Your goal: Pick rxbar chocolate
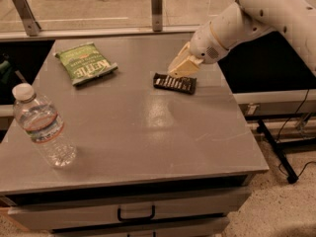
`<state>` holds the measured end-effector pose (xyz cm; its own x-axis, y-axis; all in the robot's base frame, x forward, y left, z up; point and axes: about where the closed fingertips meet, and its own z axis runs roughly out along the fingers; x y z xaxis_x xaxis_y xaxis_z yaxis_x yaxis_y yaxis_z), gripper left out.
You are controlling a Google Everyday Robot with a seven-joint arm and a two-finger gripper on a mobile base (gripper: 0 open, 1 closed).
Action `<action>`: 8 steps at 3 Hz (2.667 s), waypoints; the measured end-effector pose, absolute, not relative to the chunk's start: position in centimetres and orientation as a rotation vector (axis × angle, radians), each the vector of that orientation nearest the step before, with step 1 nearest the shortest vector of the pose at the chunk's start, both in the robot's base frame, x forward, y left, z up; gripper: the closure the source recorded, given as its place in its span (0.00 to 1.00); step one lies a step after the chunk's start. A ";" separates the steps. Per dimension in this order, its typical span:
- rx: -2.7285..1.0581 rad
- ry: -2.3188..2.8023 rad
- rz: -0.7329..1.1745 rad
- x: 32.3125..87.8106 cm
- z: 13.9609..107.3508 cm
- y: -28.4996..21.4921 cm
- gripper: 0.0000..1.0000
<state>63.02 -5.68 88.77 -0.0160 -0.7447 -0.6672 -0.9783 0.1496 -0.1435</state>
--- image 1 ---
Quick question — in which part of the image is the black upper drawer handle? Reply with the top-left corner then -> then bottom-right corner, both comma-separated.
117,205 -> 156,222

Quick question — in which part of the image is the middle metal rail bracket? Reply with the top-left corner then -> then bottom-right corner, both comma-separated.
151,0 -> 163,32

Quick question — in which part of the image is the green kettle chips bag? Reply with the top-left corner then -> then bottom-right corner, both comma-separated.
54,42 -> 118,86

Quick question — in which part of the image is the grey drawer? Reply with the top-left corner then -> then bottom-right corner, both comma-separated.
9,187 -> 251,230
50,217 -> 229,237

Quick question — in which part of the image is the clear plastic water bottle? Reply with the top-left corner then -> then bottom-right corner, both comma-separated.
12,83 -> 77,168

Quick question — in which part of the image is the dark chocolate rxbar wrapper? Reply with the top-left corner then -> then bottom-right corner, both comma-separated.
153,73 -> 197,95

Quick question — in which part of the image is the metal rail bracket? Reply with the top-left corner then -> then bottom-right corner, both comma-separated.
12,0 -> 41,37
151,0 -> 163,32

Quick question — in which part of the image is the left metal rail bracket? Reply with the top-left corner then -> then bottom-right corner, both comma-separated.
12,0 -> 41,37

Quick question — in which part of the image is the horizontal metal rail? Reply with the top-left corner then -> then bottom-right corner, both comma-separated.
0,25 -> 198,42

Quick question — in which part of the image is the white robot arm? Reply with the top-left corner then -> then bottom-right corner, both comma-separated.
168,0 -> 316,78

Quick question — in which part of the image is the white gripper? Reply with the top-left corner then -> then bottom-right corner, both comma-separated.
168,22 -> 229,78

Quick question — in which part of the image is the grey lower drawer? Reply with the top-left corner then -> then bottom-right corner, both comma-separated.
50,217 -> 229,237

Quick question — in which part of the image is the grey upper drawer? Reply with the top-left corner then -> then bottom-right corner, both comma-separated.
9,187 -> 251,230

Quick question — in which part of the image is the black floor cable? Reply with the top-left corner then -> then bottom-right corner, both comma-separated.
275,88 -> 316,178

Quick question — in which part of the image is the black stand leg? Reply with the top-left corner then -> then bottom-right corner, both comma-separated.
257,119 -> 298,184

